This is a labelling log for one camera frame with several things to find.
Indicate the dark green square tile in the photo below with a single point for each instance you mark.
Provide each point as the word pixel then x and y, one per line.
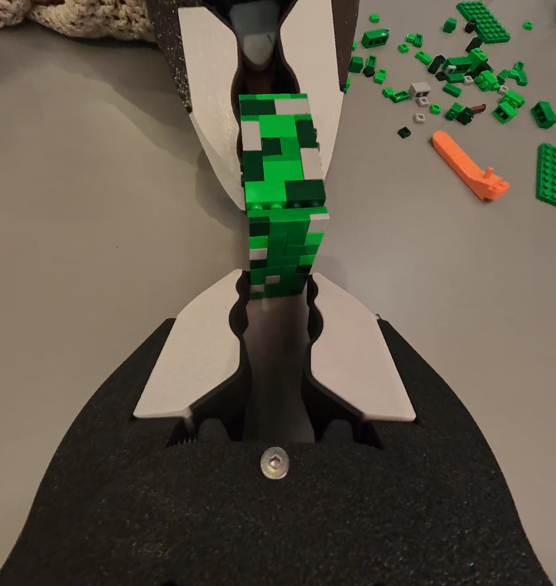
pixel 404 132

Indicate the green lego creeper figure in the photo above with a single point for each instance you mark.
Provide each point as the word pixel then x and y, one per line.
pixel 282 183

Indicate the orange brick separator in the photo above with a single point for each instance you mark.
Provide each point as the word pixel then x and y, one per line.
pixel 465 169

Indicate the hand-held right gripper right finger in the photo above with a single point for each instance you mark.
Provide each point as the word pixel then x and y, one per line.
pixel 355 366

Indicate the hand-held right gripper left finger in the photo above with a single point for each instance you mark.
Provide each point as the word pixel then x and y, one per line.
pixel 191 366

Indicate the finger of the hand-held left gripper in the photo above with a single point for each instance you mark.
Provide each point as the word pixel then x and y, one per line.
pixel 209 91
pixel 319 68

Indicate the pile of small green bricks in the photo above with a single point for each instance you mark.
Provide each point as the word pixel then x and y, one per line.
pixel 465 68

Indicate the long green lego plate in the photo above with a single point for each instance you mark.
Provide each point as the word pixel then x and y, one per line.
pixel 483 20
pixel 554 176

